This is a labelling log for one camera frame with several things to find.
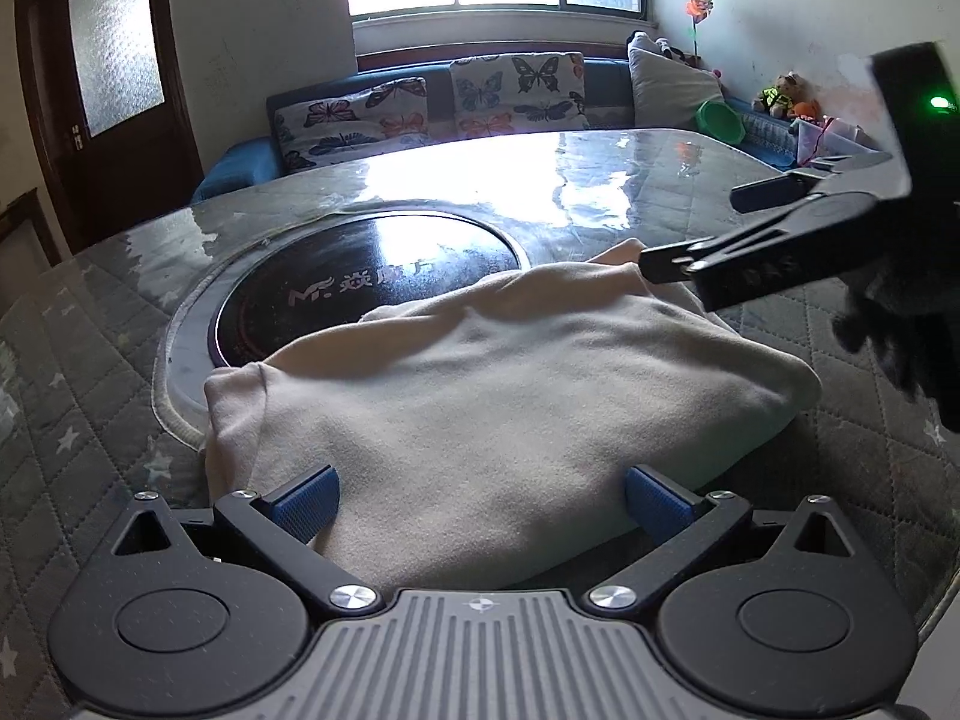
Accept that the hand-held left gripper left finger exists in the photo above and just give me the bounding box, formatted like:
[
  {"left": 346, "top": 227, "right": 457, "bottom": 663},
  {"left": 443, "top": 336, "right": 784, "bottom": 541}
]
[{"left": 112, "top": 463, "right": 380, "bottom": 614}]

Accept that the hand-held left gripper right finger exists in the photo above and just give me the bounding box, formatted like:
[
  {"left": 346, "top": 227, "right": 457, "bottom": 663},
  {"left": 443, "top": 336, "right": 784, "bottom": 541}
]
[{"left": 589, "top": 467, "right": 856, "bottom": 612}]

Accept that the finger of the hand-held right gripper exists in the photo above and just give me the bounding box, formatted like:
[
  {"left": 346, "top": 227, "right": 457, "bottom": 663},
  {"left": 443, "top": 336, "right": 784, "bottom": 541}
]
[
  {"left": 637, "top": 193, "right": 912, "bottom": 310},
  {"left": 731, "top": 152, "right": 895, "bottom": 215}
]

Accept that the cream sweater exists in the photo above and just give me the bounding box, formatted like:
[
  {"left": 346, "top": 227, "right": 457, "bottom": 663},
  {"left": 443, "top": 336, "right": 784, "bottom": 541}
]
[{"left": 202, "top": 238, "right": 824, "bottom": 593}]

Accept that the green plastic basin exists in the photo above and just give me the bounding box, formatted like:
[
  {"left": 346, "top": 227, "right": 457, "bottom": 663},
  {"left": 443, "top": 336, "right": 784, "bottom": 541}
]
[{"left": 694, "top": 99, "right": 747, "bottom": 145}]

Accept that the teddy bear toy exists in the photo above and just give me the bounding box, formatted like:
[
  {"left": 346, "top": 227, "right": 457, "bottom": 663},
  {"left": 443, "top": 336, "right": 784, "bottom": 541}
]
[{"left": 754, "top": 71, "right": 807, "bottom": 119}]

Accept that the grey pillow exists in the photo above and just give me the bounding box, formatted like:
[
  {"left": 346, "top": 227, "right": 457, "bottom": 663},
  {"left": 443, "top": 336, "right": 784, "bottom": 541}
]
[{"left": 628, "top": 31, "right": 727, "bottom": 128}]

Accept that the colourful pinwheel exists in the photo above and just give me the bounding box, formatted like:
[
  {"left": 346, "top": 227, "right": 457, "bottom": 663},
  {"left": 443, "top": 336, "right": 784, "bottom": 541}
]
[{"left": 682, "top": 0, "right": 717, "bottom": 65}]

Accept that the round black induction cooktop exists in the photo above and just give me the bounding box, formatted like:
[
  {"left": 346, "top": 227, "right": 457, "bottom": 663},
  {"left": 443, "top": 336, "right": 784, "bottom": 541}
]
[{"left": 154, "top": 199, "right": 526, "bottom": 451}]

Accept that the butterfly print cushion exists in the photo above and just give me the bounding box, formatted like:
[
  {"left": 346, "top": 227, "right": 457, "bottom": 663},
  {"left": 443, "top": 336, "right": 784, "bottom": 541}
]
[
  {"left": 448, "top": 52, "right": 590, "bottom": 140},
  {"left": 274, "top": 76, "right": 430, "bottom": 172}
]

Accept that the blue sofa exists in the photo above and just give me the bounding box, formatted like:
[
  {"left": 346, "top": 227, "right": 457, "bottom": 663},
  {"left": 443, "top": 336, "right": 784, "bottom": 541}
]
[{"left": 187, "top": 52, "right": 893, "bottom": 203}]

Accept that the brown wooden door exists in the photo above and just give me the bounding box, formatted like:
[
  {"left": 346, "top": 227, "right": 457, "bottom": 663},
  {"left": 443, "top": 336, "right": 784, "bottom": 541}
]
[{"left": 15, "top": 0, "right": 203, "bottom": 248}]

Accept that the brown wooden cabinet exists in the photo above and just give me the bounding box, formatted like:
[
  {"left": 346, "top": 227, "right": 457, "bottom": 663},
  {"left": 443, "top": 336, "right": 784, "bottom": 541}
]
[{"left": 0, "top": 187, "right": 61, "bottom": 278}]

